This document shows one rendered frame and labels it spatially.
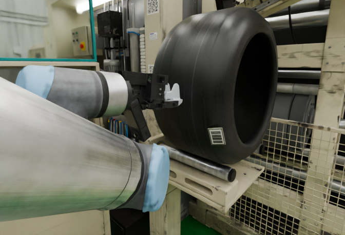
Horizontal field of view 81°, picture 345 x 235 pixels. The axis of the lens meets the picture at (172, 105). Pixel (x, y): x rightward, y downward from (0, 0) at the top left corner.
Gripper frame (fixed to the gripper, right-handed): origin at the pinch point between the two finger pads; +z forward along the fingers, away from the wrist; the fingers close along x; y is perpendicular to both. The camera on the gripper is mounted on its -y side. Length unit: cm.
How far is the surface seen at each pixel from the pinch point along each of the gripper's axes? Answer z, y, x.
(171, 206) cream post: 33, -58, 26
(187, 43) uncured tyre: 3.6, 17.3, 1.3
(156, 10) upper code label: 16.6, 35.5, 30.3
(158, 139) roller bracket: 17.1, -19.3, 23.5
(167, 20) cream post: 19.3, 31.2, 26.1
